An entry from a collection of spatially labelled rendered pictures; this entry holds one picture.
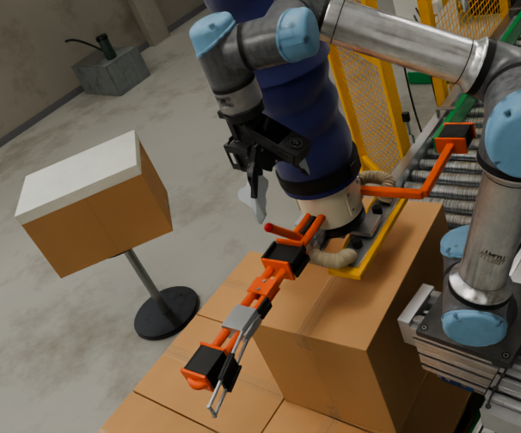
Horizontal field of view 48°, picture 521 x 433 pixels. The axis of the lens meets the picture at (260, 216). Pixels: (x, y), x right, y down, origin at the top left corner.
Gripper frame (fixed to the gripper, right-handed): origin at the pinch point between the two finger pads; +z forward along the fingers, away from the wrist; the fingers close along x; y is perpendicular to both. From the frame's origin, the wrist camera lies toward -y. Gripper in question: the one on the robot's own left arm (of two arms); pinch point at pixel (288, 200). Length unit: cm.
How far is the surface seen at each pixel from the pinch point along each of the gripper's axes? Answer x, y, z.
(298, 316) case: -12, 30, 58
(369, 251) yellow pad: -31, 14, 45
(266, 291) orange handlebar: 0.0, 20.6, 32.2
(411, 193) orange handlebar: -43, 6, 33
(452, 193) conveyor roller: -120, 43, 99
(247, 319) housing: 8.8, 19.0, 32.0
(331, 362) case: -8, 18, 67
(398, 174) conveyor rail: -120, 68, 92
